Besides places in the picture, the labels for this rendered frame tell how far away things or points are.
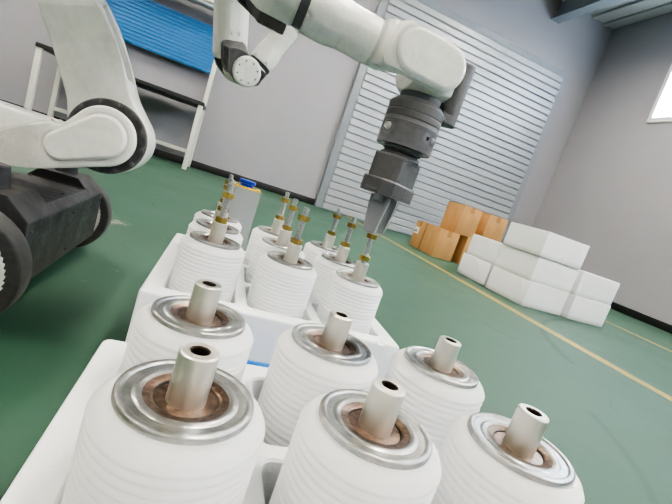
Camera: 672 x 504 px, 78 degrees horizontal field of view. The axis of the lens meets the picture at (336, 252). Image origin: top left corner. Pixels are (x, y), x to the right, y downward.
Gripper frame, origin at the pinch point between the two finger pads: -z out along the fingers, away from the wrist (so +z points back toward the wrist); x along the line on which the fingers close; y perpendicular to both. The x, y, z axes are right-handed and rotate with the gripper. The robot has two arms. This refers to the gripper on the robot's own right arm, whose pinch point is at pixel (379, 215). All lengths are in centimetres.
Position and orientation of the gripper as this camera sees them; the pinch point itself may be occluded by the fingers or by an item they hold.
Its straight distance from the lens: 68.3
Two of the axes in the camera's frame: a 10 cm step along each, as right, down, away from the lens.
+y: -8.2, -3.6, 4.6
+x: 4.8, 0.2, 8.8
